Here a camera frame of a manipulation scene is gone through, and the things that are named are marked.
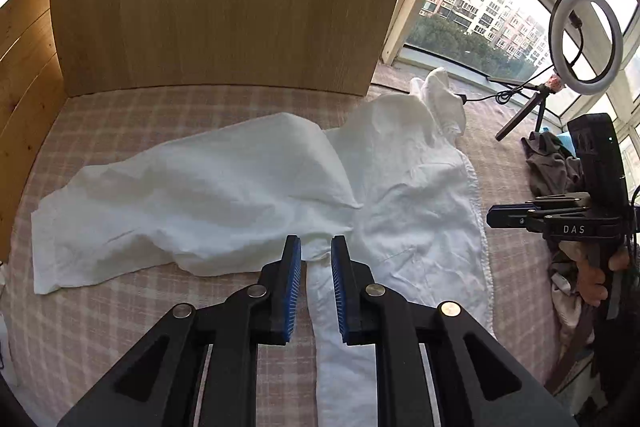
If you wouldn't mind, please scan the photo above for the white ring light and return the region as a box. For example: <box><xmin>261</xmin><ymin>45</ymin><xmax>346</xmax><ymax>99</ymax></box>
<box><xmin>548</xmin><ymin>0</ymin><xmax>624</xmax><ymax>96</ymax></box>

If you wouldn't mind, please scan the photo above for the knotty pine board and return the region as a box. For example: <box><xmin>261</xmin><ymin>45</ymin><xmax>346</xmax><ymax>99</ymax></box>
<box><xmin>0</xmin><ymin>0</ymin><xmax>68</xmax><ymax>263</ymax></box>

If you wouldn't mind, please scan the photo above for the black tripod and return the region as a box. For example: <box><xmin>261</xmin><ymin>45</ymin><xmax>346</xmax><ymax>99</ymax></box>
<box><xmin>495</xmin><ymin>79</ymin><xmax>558</xmax><ymax>142</ymax></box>

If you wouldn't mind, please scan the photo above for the white shirt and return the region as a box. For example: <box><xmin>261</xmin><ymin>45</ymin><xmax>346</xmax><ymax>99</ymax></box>
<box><xmin>31</xmin><ymin>67</ymin><xmax>496</xmax><ymax>427</ymax></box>

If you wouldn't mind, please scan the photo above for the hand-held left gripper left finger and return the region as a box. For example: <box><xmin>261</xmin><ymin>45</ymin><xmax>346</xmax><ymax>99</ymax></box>
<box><xmin>57</xmin><ymin>234</ymin><xmax>302</xmax><ymax>427</ymax></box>

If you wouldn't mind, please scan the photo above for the pink plaid mat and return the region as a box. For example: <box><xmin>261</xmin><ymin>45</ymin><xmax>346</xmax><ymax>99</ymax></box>
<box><xmin>0</xmin><ymin>64</ymin><xmax>576</xmax><ymax>427</ymax></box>

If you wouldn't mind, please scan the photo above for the person's right hand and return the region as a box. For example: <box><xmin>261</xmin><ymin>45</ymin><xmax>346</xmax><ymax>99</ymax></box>
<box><xmin>572</xmin><ymin>249</ymin><xmax>631</xmax><ymax>308</ymax></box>

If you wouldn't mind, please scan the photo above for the black cable with inline switch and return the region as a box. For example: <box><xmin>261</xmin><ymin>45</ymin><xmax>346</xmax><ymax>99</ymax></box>
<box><xmin>450</xmin><ymin>67</ymin><xmax>553</xmax><ymax>105</ymax></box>

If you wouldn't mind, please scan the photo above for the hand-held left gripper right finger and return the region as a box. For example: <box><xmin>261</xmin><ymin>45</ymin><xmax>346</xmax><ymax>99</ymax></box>
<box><xmin>331</xmin><ymin>235</ymin><xmax>578</xmax><ymax>427</ymax></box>

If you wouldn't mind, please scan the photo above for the pile of clothes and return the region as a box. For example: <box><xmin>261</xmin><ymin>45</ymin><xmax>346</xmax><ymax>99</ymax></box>
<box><xmin>522</xmin><ymin>129</ymin><xmax>640</xmax><ymax>408</ymax></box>

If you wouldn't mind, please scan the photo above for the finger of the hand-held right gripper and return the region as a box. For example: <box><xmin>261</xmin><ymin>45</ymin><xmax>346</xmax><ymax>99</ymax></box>
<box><xmin>486</xmin><ymin>213</ymin><xmax>548</xmax><ymax>232</ymax></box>
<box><xmin>492</xmin><ymin>193</ymin><xmax>593</xmax><ymax>214</ymax></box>

